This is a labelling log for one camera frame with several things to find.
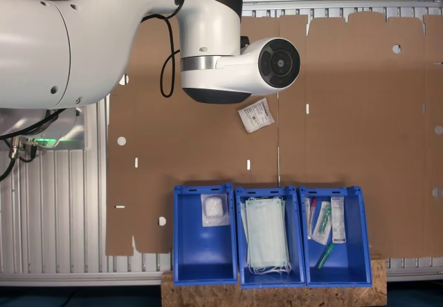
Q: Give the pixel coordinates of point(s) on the green syringe packet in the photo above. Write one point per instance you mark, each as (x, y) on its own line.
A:
(323, 222)

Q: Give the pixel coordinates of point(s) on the green capped tube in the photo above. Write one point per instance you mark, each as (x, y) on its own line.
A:
(326, 255)

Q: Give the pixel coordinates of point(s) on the narrow white printed packet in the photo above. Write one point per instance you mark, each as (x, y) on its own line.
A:
(338, 220)

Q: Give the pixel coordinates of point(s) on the printed white cotton packet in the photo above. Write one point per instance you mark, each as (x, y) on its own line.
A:
(256, 115)

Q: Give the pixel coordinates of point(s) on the chipboard wooden block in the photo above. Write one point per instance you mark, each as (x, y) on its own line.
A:
(207, 295)

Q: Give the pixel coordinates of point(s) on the blue plastic bin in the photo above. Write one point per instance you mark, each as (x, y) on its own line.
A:
(266, 279)
(204, 255)
(346, 269)

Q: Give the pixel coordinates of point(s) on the red-capped swab tube packet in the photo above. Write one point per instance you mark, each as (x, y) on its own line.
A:
(312, 217)

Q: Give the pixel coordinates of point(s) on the stack of white face masks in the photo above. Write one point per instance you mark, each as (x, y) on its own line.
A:
(266, 231)

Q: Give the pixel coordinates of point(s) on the clear bagged cotton packet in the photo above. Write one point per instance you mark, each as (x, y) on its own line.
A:
(214, 210)

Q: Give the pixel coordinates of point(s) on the brown cardboard sheet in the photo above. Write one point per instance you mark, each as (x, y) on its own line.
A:
(207, 141)

